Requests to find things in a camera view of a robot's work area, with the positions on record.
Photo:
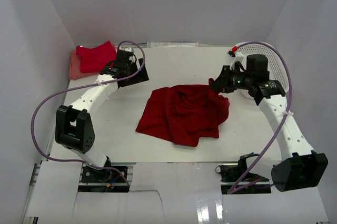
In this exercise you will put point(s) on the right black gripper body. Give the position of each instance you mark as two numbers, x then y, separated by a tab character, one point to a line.
224	78

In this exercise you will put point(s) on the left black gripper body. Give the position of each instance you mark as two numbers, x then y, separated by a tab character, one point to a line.
135	75

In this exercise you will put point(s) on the white perforated plastic basket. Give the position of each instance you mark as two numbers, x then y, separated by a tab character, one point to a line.
275	65

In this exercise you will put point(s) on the dark red t-shirt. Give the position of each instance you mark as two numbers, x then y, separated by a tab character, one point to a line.
183	114

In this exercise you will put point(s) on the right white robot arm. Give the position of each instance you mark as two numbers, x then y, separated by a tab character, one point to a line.
300	166

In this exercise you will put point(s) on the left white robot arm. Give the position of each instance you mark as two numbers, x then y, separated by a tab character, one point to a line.
74	128

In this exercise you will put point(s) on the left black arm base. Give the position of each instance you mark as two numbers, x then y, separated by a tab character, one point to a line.
98	181

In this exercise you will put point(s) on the papers at table back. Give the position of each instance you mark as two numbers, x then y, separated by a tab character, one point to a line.
171	44

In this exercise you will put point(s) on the folded bright red t-shirt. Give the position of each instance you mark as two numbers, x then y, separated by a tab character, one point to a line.
93	60

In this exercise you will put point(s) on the folded pink t-shirt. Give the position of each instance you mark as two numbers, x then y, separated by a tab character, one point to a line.
74	70

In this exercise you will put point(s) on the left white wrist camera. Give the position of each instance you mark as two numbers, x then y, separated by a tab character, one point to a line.
128	49

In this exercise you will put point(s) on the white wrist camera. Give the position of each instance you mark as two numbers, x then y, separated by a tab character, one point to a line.
128	49
236	56

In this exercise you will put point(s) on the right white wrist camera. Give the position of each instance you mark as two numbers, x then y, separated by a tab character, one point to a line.
236	56

